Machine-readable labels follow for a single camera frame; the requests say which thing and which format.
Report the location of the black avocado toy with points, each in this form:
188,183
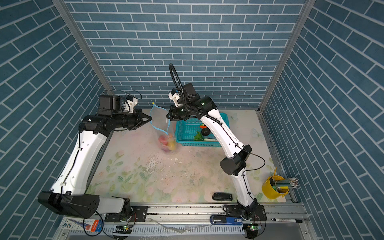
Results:
205,132

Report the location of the red blue printed box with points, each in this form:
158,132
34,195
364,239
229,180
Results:
91,226

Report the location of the black marker pen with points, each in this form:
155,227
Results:
280,220

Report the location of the green leafy vegetable toy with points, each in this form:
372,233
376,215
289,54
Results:
199,136

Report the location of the aluminium rail base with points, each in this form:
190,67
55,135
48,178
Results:
182,219

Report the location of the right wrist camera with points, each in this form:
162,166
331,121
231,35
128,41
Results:
186,94

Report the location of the yellow pencil cup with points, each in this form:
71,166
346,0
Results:
271,191

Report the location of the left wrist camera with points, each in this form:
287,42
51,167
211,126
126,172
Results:
113,104

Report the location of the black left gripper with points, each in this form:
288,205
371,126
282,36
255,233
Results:
138,114

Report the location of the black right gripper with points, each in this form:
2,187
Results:
174,116

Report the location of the yellow potato toy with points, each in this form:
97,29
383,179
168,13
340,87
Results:
172,145

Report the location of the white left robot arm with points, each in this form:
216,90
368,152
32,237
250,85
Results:
68,195

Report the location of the bundle of pencils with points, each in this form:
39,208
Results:
286,184

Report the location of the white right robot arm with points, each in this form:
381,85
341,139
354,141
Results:
234,164

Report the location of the blue black device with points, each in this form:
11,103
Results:
225,220

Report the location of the clear zip top bag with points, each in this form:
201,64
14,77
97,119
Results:
161,126

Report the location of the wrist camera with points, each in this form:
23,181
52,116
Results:
186,94
113,104

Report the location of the teal plastic basket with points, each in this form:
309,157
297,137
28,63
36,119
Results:
187,130

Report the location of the black stapler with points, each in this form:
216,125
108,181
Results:
219,196

